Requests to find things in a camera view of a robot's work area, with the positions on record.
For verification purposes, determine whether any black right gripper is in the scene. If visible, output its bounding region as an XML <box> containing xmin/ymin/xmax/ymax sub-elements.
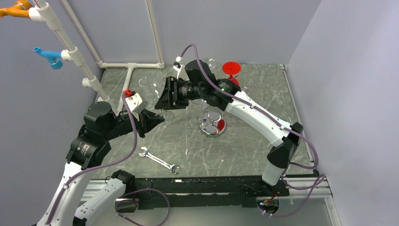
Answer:
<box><xmin>154</xmin><ymin>76</ymin><xmax>205</xmax><ymax>111</ymax></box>

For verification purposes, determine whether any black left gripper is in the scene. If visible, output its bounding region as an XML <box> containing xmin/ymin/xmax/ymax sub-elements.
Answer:
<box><xmin>103</xmin><ymin>107</ymin><xmax>165</xmax><ymax>140</ymax></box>

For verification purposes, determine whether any clear wine glass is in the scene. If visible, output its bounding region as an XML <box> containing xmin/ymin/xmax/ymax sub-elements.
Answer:
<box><xmin>151</xmin><ymin>89</ymin><xmax>175</xmax><ymax>124</ymax></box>
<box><xmin>204</xmin><ymin>57</ymin><xmax>217</xmax><ymax>73</ymax></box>
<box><xmin>138</xmin><ymin>76</ymin><xmax>157</xmax><ymax>88</ymax></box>

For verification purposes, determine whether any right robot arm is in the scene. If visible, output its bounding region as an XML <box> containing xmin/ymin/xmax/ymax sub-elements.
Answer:
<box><xmin>155</xmin><ymin>60</ymin><xmax>303</xmax><ymax>195</ymax></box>

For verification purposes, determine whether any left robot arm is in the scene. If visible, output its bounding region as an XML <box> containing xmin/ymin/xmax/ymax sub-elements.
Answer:
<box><xmin>37</xmin><ymin>102</ymin><xmax>165</xmax><ymax>226</ymax></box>

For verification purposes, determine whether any clear wine glass back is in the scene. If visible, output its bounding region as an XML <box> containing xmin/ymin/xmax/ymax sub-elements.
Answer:
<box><xmin>204</xmin><ymin>57</ymin><xmax>217</xmax><ymax>73</ymax></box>

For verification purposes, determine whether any chrome wine glass rack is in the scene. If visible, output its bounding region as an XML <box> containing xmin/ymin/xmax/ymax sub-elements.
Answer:
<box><xmin>199</xmin><ymin>106</ymin><xmax>227</xmax><ymax>138</ymax></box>

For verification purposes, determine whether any red plastic wine glass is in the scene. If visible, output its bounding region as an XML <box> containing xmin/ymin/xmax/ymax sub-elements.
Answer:
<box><xmin>222</xmin><ymin>61</ymin><xmax>241</xmax><ymax>86</ymax></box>

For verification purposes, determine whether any silver double open wrench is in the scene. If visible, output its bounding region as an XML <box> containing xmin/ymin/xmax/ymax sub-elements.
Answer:
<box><xmin>138</xmin><ymin>147</ymin><xmax>180</xmax><ymax>175</ymax></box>

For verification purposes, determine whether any blue pipe fitting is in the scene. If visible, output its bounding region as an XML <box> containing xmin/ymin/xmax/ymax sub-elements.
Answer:
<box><xmin>33</xmin><ymin>47</ymin><xmax>64</xmax><ymax>70</ymax></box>

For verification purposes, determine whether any orange pipe fitting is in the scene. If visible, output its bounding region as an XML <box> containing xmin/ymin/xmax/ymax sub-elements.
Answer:
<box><xmin>0</xmin><ymin>0</ymin><xmax>33</xmax><ymax>18</ymax></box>

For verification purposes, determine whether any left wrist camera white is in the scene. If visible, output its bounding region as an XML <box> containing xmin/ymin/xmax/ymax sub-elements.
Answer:
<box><xmin>122</xmin><ymin>89</ymin><xmax>148</xmax><ymax>114</ymax></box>

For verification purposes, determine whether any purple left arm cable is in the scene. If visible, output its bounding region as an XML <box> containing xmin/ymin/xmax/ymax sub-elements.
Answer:
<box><xmin>45</xmin><ymin>93</ymin><xmax>138</xmax><ymax>225</ymax></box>

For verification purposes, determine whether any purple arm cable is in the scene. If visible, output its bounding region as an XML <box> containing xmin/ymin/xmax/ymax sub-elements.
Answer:
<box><xmin>45</xmin><ymin>93</ymin><xmax>138</xmax><ymax>225</ymax></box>
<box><xmin>179</xmin><ymin>43</ymin><xmax>327</xmax><ymax>219</ymax></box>

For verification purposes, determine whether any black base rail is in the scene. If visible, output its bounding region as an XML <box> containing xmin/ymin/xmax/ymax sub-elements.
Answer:
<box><xmin>105</xmin><ymin>170</ymin><xmax>289</xmax><ymax>212</ymax></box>

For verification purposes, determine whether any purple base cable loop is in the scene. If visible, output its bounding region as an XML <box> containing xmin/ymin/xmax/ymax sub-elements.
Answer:
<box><xmin>114</xmin><ymin>187</ymin><xmax>171</xmax><ymax>226</ymax></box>

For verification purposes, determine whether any white PVC pipe frame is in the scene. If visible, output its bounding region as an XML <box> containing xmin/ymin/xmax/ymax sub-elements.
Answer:
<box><xmin>26</xmin><ymin>0</ymin><xmax>165</xmax><ymax>113</ymax></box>

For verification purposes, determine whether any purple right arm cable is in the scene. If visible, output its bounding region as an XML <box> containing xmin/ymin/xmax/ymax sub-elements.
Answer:
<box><xmin>179</xmin><ymin>43</ymin><xmax>327</xmax><ymax>219</ymax></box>

